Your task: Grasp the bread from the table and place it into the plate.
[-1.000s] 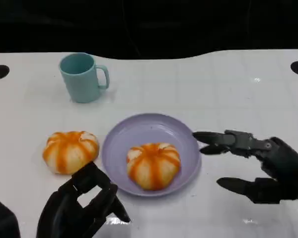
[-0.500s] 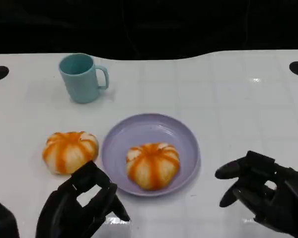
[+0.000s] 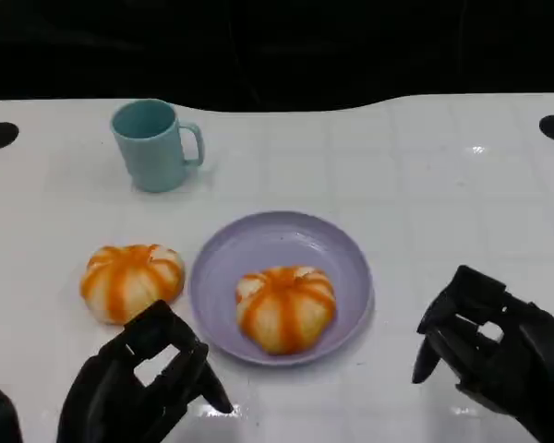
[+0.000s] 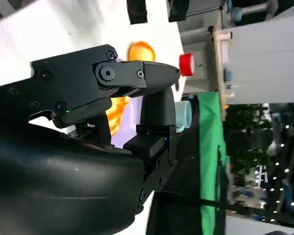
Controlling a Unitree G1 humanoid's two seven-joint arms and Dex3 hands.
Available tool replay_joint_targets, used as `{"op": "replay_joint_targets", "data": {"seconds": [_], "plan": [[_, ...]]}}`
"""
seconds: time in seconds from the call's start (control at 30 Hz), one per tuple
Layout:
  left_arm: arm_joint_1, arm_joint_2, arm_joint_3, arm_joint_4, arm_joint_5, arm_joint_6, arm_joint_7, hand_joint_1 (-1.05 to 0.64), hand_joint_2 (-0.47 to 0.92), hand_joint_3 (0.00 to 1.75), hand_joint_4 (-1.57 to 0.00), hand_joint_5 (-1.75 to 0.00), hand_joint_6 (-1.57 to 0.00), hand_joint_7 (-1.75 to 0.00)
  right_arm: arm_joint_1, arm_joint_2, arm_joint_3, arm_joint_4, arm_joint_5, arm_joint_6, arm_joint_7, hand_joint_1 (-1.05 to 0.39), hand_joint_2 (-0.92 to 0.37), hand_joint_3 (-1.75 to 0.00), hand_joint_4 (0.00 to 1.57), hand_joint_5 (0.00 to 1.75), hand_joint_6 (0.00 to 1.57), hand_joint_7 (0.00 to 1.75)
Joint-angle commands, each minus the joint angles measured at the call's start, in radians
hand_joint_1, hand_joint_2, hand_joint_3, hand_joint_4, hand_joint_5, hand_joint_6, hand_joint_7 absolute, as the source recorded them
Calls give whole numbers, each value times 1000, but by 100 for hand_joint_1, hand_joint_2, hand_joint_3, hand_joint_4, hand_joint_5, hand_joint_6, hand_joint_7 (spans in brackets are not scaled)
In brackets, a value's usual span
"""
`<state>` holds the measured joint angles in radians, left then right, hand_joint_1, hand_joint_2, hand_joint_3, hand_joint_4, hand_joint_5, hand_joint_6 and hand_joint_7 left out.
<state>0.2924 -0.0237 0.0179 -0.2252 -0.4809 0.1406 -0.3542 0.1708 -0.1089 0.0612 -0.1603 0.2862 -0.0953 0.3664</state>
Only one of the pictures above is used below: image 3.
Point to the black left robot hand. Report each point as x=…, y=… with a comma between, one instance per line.
x=97, y=397

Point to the lilac plate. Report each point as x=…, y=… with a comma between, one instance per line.
x=277, y=240

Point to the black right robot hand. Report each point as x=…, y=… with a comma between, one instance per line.
x=535, y=360

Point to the black backdrop cloth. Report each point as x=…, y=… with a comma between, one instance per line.
x=277, y=46

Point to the orange and white bread roll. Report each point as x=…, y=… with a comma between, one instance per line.
x=129, y=281
x=286, y=314

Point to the pale green mug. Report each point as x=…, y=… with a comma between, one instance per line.
x=152, y=157

